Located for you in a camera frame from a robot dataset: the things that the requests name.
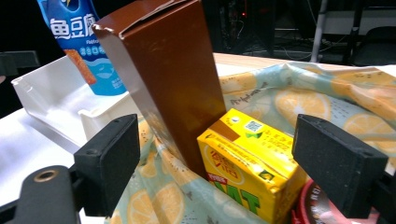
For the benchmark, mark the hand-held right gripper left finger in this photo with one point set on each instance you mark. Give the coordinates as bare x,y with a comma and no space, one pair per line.
109,161

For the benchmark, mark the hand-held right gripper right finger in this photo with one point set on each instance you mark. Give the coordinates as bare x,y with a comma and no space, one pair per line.
339,165

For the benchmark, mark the red round can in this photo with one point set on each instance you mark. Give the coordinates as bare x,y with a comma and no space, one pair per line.
314,208

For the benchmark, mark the white plastic bin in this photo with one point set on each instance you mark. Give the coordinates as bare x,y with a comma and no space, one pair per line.
56,99

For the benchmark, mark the blue snack packet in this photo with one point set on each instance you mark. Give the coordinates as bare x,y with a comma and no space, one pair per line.
81,40

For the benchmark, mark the lemon print fabric bag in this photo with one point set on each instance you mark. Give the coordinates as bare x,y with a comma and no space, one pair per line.
311,93

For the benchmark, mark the yellow drink carton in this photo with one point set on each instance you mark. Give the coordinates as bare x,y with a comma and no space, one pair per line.
246,168

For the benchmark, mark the brown rectangular box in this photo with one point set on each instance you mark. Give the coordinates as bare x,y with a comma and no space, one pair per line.
174,77

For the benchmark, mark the white desk leg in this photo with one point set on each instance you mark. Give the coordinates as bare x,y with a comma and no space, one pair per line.
318,28

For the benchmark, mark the black equipment cabinet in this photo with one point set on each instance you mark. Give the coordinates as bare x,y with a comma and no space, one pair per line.
239,25

